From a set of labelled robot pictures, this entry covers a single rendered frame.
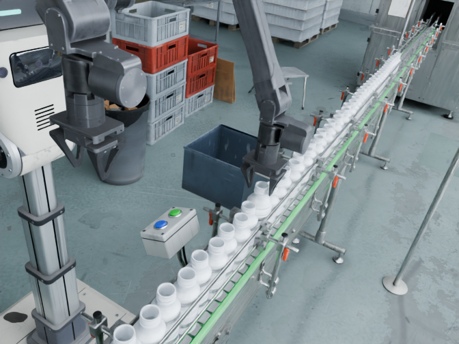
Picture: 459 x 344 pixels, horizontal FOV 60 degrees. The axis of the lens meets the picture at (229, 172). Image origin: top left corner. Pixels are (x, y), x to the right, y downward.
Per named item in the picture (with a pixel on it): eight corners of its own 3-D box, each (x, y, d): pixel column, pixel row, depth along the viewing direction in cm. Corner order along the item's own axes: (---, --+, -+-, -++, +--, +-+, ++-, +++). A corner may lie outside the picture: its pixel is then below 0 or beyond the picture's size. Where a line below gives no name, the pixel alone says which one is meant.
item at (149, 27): (153, 48, 310) (153, 18, 298) (109, 37, 321) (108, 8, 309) (189, 34, 359) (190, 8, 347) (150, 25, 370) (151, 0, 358)
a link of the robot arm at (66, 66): (82, 39, 60) (50, 46, 56) (116, 50, 57) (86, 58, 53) (85, 83, 64) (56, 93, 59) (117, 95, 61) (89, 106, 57)
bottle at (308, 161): (296, 194, 140) (306, 153, 131) (285, 185, 144) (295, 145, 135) (309, 190, 143) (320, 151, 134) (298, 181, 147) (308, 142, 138)
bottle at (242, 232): (241, 274, 104) (249, 227, 96) (220, 267, 106) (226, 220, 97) (247, 259, 109) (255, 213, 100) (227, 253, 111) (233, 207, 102)
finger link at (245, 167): (248, 179, 112) (252, 149, 107) (270, 188, 109) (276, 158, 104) (236, 190, 107) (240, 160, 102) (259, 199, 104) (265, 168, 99)
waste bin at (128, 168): (122, 196, 289) (119, 117, 256) (78, 175, 306) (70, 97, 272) (161, 171, 324) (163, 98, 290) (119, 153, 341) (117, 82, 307)
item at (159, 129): (151, 146, 357) (151, 124, 345) (114, 134, 369) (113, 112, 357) (184, 123, 405) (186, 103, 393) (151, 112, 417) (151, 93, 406)
